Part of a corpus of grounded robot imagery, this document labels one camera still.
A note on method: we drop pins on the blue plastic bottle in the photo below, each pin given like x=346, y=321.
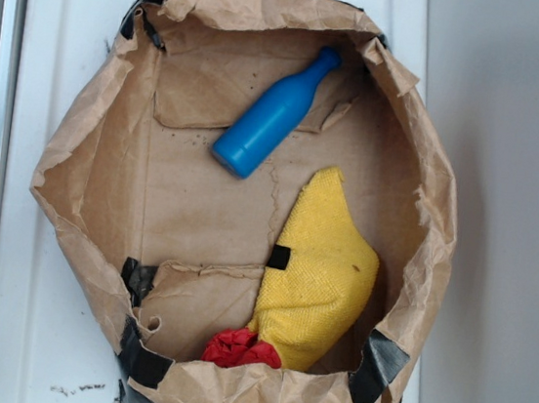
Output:
x=274, y=115

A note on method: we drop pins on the brown paper bag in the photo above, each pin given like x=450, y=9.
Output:
x=170, y=249

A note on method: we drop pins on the yellow woven cloth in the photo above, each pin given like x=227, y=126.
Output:
x=307, y=304

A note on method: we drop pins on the white plastic tray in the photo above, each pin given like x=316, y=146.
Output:
x=52, y=349

